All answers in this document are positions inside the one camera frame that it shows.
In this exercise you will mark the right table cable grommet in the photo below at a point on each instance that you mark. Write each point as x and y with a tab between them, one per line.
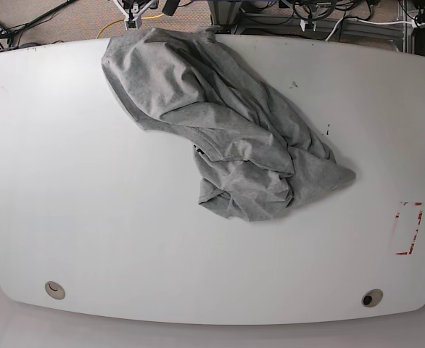
372	298

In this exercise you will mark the aluminium frame rail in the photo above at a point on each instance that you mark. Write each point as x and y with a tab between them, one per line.
349	26

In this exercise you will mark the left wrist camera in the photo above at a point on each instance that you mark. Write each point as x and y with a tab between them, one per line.
307	25

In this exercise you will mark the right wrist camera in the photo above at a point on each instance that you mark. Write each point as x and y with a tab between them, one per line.
133	23

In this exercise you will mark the table cable grommet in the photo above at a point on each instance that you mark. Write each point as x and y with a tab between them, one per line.
372	298
54	290

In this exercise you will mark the red tape rectangle marking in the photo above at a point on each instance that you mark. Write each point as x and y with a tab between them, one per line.
406	226

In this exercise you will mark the black tripod legs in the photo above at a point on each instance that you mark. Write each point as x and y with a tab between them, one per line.
10	37

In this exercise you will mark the left table cable grommet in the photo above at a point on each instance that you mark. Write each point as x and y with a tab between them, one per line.
54	290

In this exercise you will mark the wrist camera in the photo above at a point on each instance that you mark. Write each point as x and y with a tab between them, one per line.
307	25
133	23

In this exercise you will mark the grey T-shirt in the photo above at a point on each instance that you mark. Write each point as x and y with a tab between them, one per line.
254	151

